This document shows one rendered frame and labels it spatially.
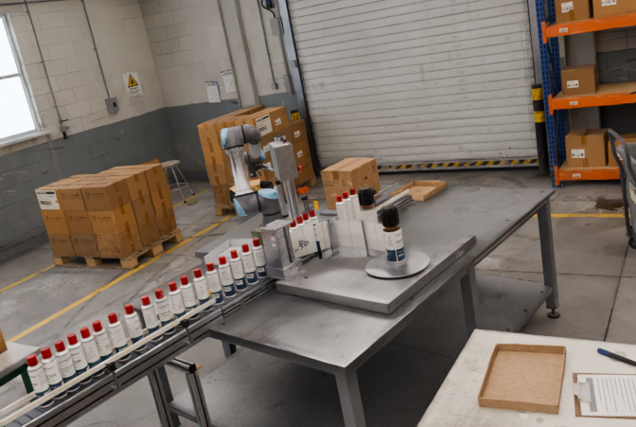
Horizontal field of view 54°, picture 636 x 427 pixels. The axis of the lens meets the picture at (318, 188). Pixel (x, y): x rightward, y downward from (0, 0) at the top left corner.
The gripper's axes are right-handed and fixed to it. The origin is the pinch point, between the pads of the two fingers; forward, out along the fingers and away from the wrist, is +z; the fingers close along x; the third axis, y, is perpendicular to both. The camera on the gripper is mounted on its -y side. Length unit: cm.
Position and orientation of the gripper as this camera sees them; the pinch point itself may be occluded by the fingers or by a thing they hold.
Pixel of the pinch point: (268, 173)
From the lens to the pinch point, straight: 439.0
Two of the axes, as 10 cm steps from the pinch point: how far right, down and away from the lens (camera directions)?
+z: 7.2, 4.3, 5.5
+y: 1.7, -8.7, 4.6
